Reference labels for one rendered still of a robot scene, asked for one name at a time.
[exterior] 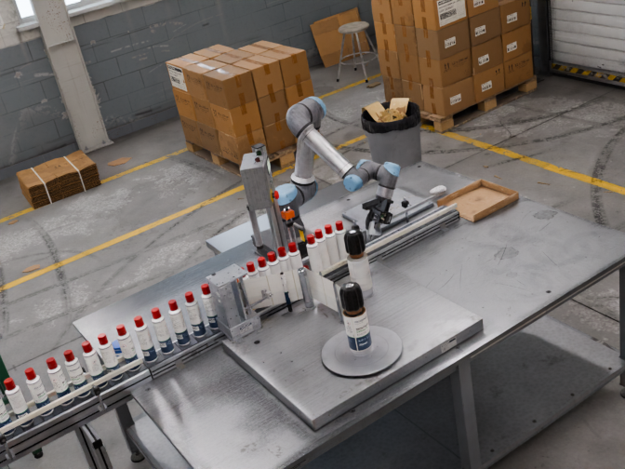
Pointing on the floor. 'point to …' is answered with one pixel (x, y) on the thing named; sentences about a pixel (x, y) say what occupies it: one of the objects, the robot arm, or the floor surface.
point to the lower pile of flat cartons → (59, 179)
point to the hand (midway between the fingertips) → (369, 237)
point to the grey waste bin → (396, 146)
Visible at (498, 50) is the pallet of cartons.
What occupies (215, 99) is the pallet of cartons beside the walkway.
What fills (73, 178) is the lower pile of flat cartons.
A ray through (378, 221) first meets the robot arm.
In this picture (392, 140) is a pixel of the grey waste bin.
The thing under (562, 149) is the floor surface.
